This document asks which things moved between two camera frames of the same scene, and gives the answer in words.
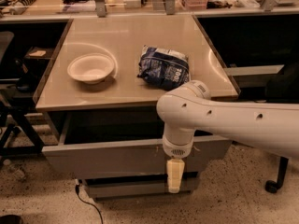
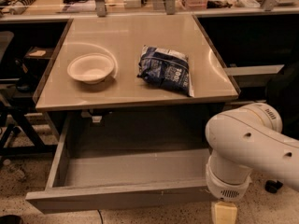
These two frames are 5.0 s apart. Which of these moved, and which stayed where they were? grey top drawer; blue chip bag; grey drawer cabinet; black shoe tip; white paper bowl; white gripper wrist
Moved: white gripper wrist; grey top drawer
Stayed: blue chip bag; grey drawer cabinet; white paper bowl; black shoe tip
